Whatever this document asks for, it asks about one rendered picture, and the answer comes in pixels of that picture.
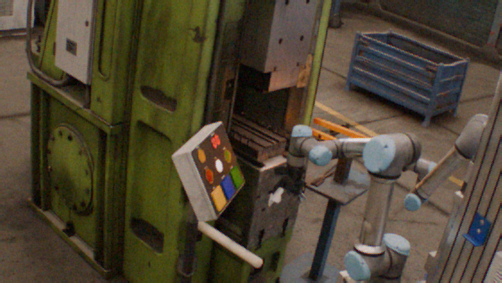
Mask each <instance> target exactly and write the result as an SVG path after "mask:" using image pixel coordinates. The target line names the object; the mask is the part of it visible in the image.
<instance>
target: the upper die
mask: <svg viewBox="0 0 502 283"><path fill-rule="evenodd" d="M298 77H299V66H297V67H294V68H292V67H290V68H286V69H281V70H277V71H274V70H273V71H272V72H269V73H262V72H260V71H258V70H256V69H255V68H253V67H250V66H248V65H246V64H240V67H239V73H238V78H239V79H241V80H243V81H246V82H249V83H251V84H253V85H255V86H256V87H258V88H260V89H262V90H268V91H274V90H280V89H285V88H288V87H291V86H295V85H297V81H298Z"/></svg>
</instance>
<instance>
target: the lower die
mask: <svg viewBox="0 0 502 283"><path fill-rule="evenodd" d="M232 117H234V118H236V119H237V120H239V121H240V122H242V123H244V124H249V125H251V126H253V127H254V128H256V129H257V130H259V131H261V132H263V133H266V134H268V135H270V136H272V137H273V138H275V139H276V140H278V141H279V142H278V143H275V144H274V141H271V140H269V139H267V138H265V137H263V136H262V135H260V134H258V133H256V132H254V131H252V130H250V129H248V128H246V127H245V126H243V125H241V124H238V123H236V122H234V121H232V120H231V125H230V127H232V128H233V132H232V131H231V128H230V130H229V133H228V139H229V143H230V144H232V142H233V135H234V132H235V131H239V135H238V132H236V134H235V139H234V146H235V147H237V148H238V145H239V139H240V136H241V135H242V134H245V135H246V136H247V137H246V139H245V135H244V136H242V138H241V143H240V150H242V151H243V152H245V151H246V148H247V154H248V155H250V156H252V157H253V158H256V159H257V160H259V161H265V160H267V159H272V158H274V157H276V156H279V155H281V154H282V153H284V150H285V145H286V141H287V140H286V139H284V138H282V137H280V136H279V135H277V134H275V133H273V132H271V131H269V130H266V129H265V128H263V127H262V126H259V125H258V124H253V123H252V122H250V121H248V120H246V119H245V118H243V117H241V116H238V115H237V114H235V113H233V112H232ZM250 138H253V139H254V143H252V140H250V141H249V143H248V147H247V141H248V140H249V139H250ZM268 157H270V158H268Z"/></svg>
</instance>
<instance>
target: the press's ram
mask: <svg viewBox="0 0 502 283"><path fill-rule="evenodd" d="M316 4H317V0H250V1H249V6H248V11H247V21H246V27H245V33H244V38H243V44H242V49H241V55H240V63H241V64H246V65H248V66H250V67H253V68H255V69H256V70H258V71H260V72H262V73H269V72H272V71H273V70H274V71H277V70H281V69H286V68H290V67H292V68H294V67H297V66H302V65H306V64H307V58H308V50H309V44H310V40H311V36H312V32H313V30H312V28H313V24H314V19H315V15H316Z"/></svg>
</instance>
